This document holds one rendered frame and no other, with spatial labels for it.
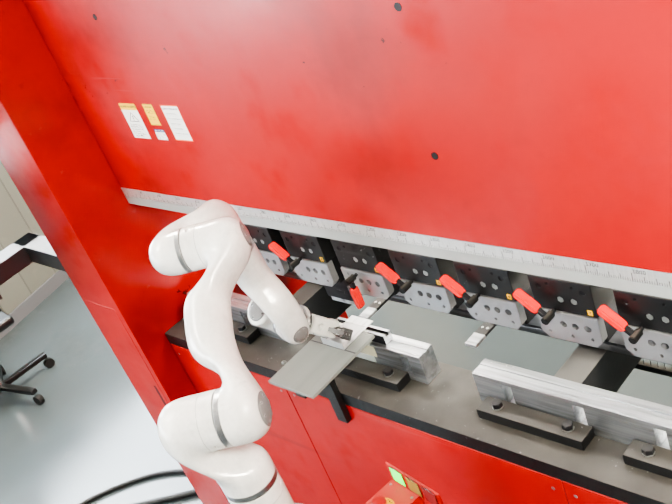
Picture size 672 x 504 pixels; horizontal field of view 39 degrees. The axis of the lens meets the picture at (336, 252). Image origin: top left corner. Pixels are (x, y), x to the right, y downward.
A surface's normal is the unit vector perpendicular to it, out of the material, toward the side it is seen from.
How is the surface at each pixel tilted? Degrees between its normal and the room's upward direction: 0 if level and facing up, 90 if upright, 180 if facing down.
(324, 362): 0
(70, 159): 90
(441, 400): 0
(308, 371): 0
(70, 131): 90
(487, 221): 90
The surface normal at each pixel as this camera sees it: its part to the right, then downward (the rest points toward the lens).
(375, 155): -0.63, 0.57
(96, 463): -0.33, -0.81
